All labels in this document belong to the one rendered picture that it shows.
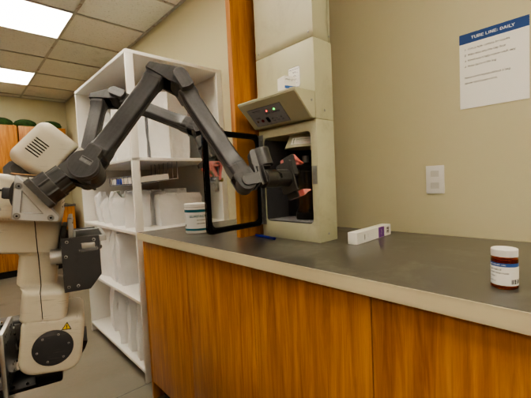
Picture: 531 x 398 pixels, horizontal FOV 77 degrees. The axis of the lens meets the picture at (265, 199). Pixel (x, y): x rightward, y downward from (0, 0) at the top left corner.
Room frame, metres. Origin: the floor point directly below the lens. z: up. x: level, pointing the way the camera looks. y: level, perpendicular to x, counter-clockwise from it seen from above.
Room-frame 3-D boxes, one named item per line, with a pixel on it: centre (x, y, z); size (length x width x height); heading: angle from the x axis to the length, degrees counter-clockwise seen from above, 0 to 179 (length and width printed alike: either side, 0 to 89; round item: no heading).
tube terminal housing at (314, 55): (1.45, -0.18, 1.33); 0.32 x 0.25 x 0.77; 43
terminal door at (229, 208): (1.36, 0.12, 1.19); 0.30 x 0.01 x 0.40; 138
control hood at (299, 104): (1.33, -0.05, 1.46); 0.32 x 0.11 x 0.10; 43
